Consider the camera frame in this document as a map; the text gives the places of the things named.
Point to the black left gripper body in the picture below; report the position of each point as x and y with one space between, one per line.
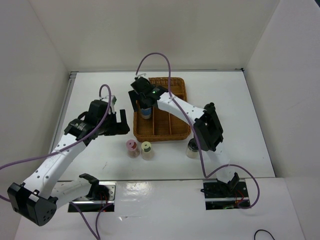
108 126

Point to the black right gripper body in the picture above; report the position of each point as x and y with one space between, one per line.
142 104

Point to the pink lid spice bottle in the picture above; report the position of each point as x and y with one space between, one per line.
132 148

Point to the yellow lid spice bottle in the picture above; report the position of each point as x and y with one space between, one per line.
147 152

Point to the black lid spice jar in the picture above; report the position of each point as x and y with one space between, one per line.
192 150

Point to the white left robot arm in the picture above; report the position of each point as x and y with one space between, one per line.
39 196

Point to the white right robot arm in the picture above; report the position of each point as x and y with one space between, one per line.
204 123

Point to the brown wicker divided tray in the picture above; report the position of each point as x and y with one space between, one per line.
161 126

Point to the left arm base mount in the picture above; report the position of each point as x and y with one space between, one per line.
105 197

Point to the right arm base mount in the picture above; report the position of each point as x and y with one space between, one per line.
217 198

